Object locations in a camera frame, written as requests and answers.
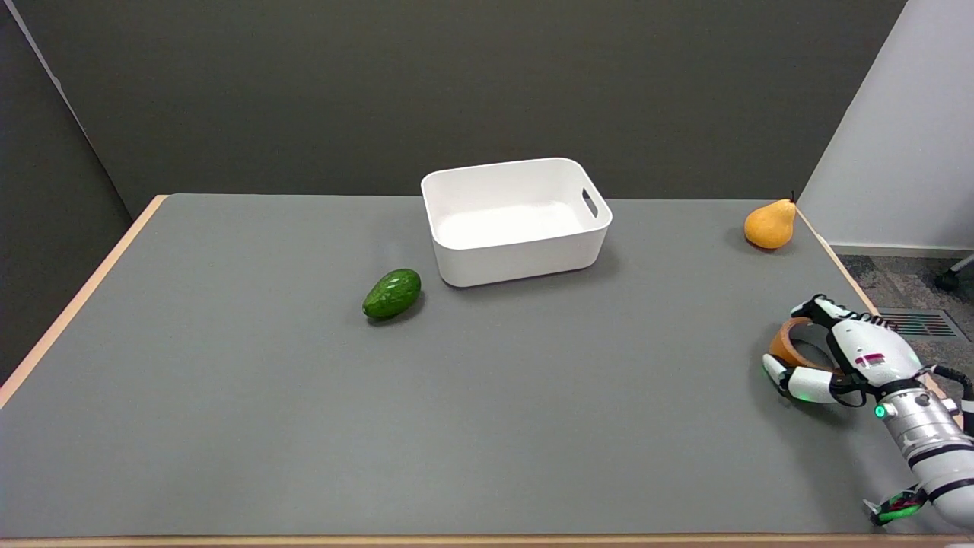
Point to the floor vent grille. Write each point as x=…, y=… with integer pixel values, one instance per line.
x=924, y=324

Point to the yellow tape roll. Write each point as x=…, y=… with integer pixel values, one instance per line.
x=785, y=348

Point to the yellow pear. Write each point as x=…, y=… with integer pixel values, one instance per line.
x=770, y=223

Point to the black chair caster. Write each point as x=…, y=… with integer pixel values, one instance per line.
x=948, y=280

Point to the green avocado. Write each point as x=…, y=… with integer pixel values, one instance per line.
x=392, y=294

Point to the white plastic bin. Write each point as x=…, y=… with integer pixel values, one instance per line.
x=514, y=221

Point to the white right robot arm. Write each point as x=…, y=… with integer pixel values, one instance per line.
x=930, y=445

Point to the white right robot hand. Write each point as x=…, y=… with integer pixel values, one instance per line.
x=852, y=358

